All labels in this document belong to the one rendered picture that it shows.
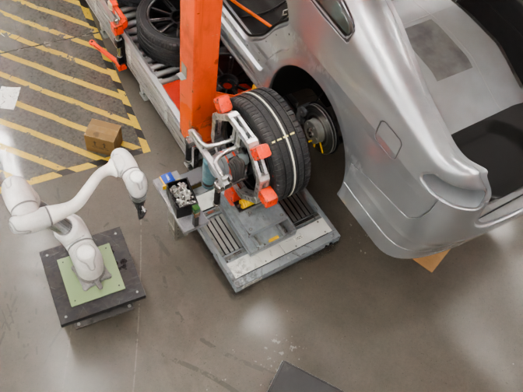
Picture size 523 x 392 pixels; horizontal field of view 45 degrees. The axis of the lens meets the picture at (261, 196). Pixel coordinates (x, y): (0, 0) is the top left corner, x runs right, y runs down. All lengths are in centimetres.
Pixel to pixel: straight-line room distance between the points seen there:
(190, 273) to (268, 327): 63
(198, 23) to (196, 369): 202
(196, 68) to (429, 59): 152
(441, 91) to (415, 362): 171
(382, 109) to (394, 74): 17
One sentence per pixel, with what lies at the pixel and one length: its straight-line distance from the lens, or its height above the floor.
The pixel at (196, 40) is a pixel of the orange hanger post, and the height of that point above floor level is 145.
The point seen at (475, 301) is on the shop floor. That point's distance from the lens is 455.
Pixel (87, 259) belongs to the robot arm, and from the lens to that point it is 363.
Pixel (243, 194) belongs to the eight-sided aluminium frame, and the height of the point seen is 66.
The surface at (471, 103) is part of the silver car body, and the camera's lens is 420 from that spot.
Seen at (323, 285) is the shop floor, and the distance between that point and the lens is 425.
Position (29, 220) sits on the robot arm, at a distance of 319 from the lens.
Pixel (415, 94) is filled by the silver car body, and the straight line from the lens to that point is 298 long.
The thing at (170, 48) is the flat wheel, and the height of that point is 47.
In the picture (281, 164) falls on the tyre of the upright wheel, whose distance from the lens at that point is 340.
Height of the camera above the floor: 378
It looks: 57 degrees down
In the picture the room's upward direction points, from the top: 12 degrees clockwise
